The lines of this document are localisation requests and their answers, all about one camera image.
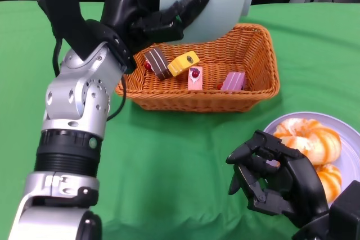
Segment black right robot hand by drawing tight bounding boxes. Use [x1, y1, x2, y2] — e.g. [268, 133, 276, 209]
[226, 129, 330, 228]

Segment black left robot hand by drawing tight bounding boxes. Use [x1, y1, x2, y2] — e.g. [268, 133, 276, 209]
[100, 0, 212, 54]

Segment oblong orange striped bread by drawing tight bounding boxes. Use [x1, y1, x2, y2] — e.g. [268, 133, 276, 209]
[313, 163, 343, 204]

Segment ring-shaped orange striped bread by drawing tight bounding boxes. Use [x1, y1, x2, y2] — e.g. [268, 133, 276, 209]
[273, 118, 343, 166]

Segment chocolate layered cake slice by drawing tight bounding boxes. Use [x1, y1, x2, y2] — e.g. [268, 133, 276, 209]
[144, 47, 172, 81]

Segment yellow cake block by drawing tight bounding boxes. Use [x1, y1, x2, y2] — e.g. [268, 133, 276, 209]
[167, 51, 200, 77]

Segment pink cake with cherry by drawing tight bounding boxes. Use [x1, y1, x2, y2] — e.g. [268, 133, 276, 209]
[187, 65, 204, 91]

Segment pale grey-green bowl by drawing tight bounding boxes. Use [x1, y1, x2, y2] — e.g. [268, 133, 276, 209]
[159, 0, 259, 46]

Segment magenta cake block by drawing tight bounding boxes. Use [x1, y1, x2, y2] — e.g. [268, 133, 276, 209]
[218, 71, 248, 92]

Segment lavender plate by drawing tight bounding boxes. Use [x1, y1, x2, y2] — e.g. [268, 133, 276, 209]
[263, 111, 360, 210]

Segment orange wicker basket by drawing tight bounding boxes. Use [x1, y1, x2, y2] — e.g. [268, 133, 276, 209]
[114, 23, 281, 113]

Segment green tablecloth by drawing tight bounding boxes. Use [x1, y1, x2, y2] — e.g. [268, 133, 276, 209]
[0, 0, 360, 240]

